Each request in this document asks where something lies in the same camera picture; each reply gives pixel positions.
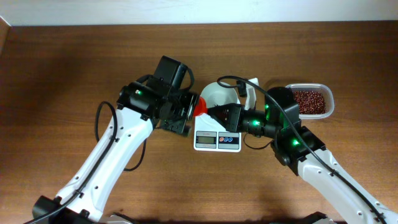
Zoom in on red measuring scoop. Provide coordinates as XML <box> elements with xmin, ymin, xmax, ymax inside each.
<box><xmin>193</xmin><ymin>96</ymin><xmax>208</xmax><ymax>117</ymax></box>

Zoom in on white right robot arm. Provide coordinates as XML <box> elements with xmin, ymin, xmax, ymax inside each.
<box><xmin>208</xmin><ymin>87</ymin><xmax>397</xmax><ymax>223</ymax></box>

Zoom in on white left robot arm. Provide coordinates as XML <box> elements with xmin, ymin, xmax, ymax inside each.
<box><xmin>31</xmin><ymin>82</ymin><xmax>199</xmax><ymax>223</ymax></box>

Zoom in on white bowl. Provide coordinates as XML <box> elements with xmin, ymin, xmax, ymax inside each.
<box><xmin>200</xmin><ymin>82</ymin><xmax>239</xmax><ymax>109</ymax></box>

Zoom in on white digital kitchen scale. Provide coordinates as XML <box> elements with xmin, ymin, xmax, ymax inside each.
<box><xmin>193</xmin><ymin>114</ymin><xmax>241</xmax><ymax>152</ymax></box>

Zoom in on red adzuki beans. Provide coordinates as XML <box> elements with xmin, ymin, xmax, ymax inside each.
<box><xmin>294</xmin><ymin>91</ymin><xmax>326</xmax><ymax>114</ymax></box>

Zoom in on clear plastic container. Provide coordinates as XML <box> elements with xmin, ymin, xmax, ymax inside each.
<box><xmin>286</xmin><ymin>83</ymin><xmax>335</xmax><ymax>119</ymax></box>

